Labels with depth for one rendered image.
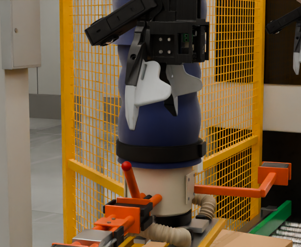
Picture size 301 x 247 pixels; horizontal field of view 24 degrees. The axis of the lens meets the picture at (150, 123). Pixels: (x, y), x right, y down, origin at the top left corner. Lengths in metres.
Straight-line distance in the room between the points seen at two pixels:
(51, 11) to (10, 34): 9.40
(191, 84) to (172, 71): 0.03
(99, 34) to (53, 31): 11.21
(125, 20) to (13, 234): 2.12
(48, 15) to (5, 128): 9.40
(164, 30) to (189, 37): 0.04
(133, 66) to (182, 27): 0.08
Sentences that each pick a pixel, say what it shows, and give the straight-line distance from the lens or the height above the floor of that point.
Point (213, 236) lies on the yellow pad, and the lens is 1.88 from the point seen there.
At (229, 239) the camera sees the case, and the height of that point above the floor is 0.95.
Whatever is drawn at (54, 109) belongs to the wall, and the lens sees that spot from 12.10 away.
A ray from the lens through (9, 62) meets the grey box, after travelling 2.81.
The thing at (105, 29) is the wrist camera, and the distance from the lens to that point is 0.96.
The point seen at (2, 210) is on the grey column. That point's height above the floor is 0.90.
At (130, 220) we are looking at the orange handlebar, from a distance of 1.58.
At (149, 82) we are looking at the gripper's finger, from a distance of 0.91.
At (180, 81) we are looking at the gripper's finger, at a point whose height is 1.57.
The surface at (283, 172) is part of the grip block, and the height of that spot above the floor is 1.23.
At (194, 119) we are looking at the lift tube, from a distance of 1.79.
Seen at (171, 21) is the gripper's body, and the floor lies 1.66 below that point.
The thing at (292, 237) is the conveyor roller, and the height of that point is 0.55.
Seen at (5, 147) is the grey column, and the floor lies 1.16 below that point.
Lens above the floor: 1.66
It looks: 8 degrees down
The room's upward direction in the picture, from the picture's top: straight up
